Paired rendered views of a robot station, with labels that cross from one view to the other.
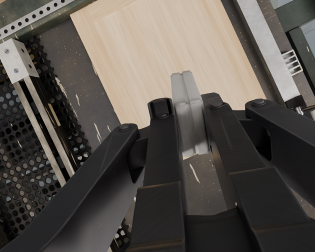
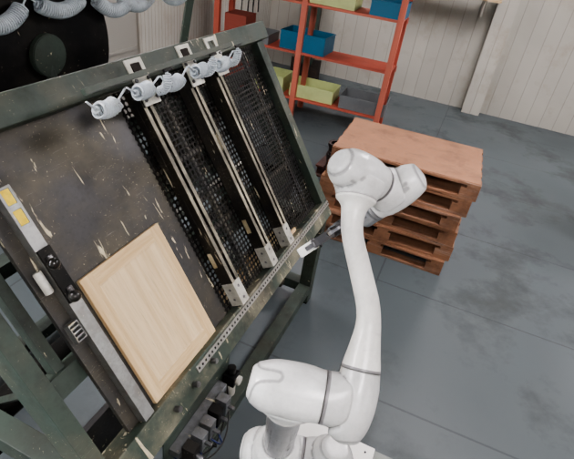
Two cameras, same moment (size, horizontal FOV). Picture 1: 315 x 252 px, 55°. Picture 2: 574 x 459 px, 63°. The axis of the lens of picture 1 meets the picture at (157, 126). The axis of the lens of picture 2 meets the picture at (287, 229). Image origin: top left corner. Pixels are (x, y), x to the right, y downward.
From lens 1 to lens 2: 1.37 m
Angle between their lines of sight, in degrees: 53
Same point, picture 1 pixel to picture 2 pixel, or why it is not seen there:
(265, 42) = (103, 341)
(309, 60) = (41, 344)
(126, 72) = (180, 298)
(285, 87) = (81, 308)
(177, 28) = (157, 339)
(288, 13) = (71, 381)
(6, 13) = (246, 321)
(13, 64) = (240, 289)
